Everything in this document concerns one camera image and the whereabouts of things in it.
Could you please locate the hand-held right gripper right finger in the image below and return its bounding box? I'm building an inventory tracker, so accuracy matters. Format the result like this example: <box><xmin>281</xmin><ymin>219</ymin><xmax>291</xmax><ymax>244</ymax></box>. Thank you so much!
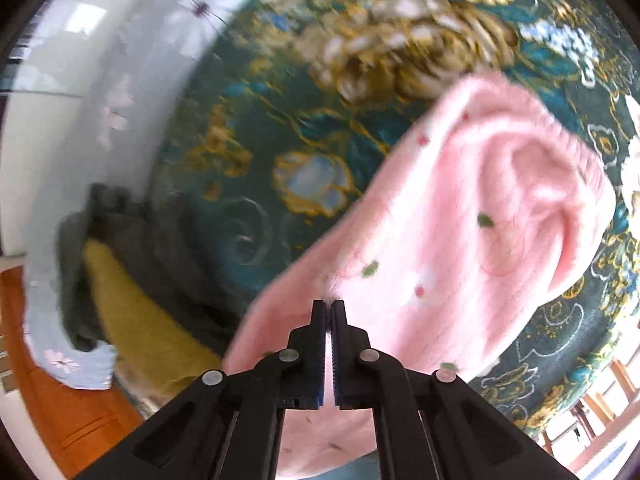
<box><xmin>331</xmin><ymin>300</ymin><xmax>576</xmax><ymax>480</ymax></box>

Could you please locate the wooden bed headboard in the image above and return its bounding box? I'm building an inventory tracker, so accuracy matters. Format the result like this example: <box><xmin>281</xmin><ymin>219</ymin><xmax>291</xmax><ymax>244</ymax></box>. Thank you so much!
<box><xmin>0</xmin><ymin>265</ymin><xmax>146</xmax><ymax>480</ymax></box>

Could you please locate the pink floral fleece garment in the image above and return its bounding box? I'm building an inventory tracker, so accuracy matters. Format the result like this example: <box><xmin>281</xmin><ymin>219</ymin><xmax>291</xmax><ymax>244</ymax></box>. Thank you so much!
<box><xmin>222</xmin><ymin>71</ymin><xmax>617</xmax><ymax>478</ymax></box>

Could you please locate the wooden furniture frame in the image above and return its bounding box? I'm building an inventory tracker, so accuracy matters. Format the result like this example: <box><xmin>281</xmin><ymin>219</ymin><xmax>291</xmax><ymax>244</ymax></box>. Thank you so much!
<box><xmin>540</xmin><ymin>340</ymin><xmax>640</xmax><ymax>466</ymax></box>

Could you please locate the white glossy wardrobe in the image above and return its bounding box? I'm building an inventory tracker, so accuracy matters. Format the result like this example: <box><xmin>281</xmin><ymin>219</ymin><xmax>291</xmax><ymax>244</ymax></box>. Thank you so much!
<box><xmin>0</xmin><ymin>0</ymin><xmax>121</xmax><ymax>258</ymax></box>

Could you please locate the yellow fleece garment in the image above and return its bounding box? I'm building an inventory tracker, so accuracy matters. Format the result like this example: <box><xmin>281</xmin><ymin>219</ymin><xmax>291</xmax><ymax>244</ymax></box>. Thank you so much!
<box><xmin>82</xmin><ymin>239</ymin><xmax>223</xmax><ymax>401</ymax></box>

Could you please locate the teal floral bed sheet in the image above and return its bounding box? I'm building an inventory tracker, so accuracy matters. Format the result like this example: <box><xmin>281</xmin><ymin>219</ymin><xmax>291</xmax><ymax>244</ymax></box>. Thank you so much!
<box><xmin>150</xmin><ymin>0</ymin><xmax>640</xmax><ymax>436</ymax></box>

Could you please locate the dark grey garment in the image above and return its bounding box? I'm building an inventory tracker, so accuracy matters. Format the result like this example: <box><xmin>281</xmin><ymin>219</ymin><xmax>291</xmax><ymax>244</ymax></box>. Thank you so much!
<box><xmin>57</xmin><ymin>182</ymin><xmax>261</xmax><ymax>356</ymax></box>

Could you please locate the wall switch panel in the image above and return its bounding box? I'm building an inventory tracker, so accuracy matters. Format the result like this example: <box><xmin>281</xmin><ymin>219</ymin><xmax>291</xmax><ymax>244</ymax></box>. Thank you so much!
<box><xmin>0</xmin><ymin>335</ymin><xmax>17</xmax><ymax>393</ymax></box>

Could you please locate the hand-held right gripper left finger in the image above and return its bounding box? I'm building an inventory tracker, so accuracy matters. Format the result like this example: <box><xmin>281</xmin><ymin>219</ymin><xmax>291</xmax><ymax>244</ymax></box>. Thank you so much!
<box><xmin>75</xmin><ymin>300</ymin><xmax>331</xmax><ymax>480</ymax></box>

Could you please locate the blue daisy print quilt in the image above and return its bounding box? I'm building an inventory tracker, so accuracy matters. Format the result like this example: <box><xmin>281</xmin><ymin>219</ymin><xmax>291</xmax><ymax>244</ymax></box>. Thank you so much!
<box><xmin>22</xmin><ymin>0</ymin><xmax>251</xmax><ymax>391</ymax></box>

